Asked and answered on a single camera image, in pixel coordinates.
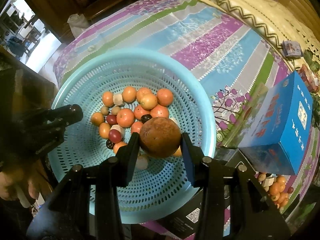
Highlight blue plastic colander basket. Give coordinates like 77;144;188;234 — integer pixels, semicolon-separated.
47;47;217;224

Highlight green leafy vegetables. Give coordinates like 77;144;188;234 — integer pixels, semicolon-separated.
302;49;319;128

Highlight big orange mandarin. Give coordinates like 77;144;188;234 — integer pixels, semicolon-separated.
268;182;280;196

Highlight white plastic bag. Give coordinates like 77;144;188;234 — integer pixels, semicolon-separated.
67;14;90;38

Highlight person's left hand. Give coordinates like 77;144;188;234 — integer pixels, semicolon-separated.
1;160;53;204

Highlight cream zigzag quilt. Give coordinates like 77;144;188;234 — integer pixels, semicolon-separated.
198;0;319;62

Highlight black product box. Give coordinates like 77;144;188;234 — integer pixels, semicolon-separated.
157;148;256;239

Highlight blue green cardboard box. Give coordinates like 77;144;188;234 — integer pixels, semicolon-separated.
237;72;312;175

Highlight smooth orange fruit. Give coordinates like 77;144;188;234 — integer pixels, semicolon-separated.
140;93;158;110

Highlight purple striped floral bedsheet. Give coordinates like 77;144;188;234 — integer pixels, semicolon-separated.
53;0;320;240

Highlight large rough brown orange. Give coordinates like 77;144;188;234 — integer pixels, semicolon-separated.
139;117;181;158

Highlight snack packet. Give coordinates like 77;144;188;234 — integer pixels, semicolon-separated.
282;40;303;59

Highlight red cherry tomato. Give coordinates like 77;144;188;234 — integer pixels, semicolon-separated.
108;129;122;144

